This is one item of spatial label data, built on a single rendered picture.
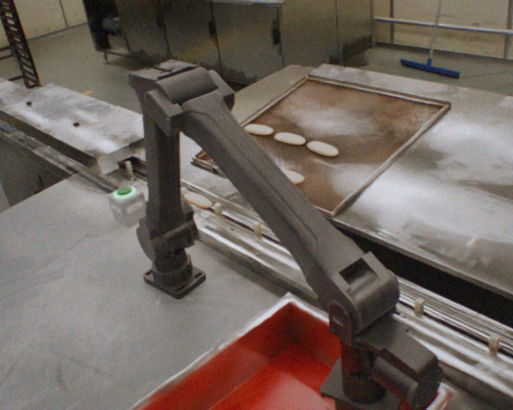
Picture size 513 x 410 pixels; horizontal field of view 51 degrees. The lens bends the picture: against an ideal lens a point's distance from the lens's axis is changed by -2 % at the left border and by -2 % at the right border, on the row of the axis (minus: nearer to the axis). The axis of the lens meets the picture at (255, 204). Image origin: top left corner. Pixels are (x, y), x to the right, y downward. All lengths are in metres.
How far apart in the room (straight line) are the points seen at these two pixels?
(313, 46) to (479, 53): 1.54
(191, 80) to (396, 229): 0.56
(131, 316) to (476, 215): 0.72
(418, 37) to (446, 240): 4.27
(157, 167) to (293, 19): 3.14
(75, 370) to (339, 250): 0.60
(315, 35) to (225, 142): 3.50
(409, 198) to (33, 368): 0.83
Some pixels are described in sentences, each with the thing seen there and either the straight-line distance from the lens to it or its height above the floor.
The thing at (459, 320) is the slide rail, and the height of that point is 0.85.
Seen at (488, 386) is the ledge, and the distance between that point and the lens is 0.90.
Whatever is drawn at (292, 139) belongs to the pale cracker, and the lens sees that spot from 1.46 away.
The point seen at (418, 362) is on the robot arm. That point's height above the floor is 1.07.
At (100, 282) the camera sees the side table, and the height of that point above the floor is 0.82.
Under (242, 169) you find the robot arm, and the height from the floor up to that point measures 1.22.
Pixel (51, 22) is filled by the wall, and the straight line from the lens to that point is 8.63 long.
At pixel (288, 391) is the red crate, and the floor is 0.82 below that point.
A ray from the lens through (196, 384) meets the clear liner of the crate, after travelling 0.86.
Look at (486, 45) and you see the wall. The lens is 5.00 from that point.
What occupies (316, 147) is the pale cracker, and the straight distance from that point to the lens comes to 1.40.
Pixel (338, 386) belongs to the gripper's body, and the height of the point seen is 0.95.
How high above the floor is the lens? 1.54
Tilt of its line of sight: 31 degrees down
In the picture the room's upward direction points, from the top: 8 degrees counter-clockwise
